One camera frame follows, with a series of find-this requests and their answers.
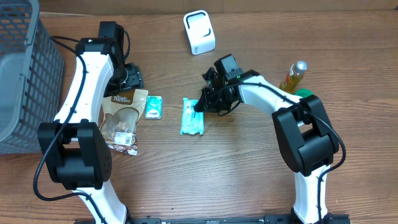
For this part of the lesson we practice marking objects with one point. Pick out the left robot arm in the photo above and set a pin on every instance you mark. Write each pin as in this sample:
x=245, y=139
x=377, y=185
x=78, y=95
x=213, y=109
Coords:
x=76, y=159

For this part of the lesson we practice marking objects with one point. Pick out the teal tissue packet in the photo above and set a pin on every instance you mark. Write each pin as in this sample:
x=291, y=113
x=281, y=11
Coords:
x=154, y=107

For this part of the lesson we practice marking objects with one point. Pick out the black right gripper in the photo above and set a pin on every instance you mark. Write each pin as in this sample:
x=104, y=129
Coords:
x=209, y=104

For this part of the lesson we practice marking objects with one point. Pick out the grey plastic mesh basket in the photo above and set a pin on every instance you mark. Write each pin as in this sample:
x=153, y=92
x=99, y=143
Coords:
x=32, y=70

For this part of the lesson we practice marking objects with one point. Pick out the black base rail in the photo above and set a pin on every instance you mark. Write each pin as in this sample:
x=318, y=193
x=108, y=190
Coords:
x=267, y=219

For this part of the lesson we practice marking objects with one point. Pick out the teal white box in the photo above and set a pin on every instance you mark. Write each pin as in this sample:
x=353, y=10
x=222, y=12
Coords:
x=192, y=121

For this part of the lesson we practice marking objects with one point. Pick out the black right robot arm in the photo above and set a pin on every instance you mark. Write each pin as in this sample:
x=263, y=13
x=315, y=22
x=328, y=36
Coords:
x=306, y=139

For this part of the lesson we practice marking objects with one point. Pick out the white packet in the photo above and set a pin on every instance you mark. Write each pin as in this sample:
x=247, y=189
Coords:
x=121, y=114

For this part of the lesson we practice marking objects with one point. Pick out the green lid jar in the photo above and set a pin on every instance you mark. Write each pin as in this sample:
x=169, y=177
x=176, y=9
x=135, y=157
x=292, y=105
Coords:
x=303, y=93

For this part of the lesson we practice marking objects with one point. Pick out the yellow oil bottle silver cap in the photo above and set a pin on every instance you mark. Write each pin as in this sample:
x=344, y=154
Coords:
x=294, y=76

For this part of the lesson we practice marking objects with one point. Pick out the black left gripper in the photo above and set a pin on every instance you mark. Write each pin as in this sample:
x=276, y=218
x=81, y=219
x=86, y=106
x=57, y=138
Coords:
x=132, y=78

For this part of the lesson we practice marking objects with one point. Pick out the white barcode scanner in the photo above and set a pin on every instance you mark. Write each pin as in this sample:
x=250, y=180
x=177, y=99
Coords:
x=199, y=31

